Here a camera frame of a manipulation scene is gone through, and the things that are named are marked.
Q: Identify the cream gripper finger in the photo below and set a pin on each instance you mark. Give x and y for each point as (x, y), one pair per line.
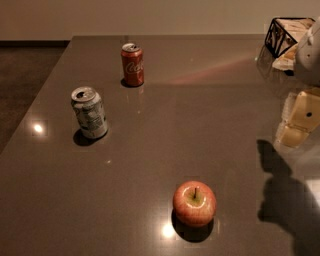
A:
(306, 120)
(289, 107)

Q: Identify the red apple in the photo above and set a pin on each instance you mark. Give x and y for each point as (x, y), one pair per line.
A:
(194, 204)

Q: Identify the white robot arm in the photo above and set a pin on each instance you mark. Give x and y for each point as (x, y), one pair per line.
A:
(307, 59)

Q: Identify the red coca-cola can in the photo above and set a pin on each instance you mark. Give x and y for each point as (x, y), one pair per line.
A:
(132, 63)

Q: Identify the silver 7up can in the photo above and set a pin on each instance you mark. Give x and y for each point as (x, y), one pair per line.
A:
(89, 110)

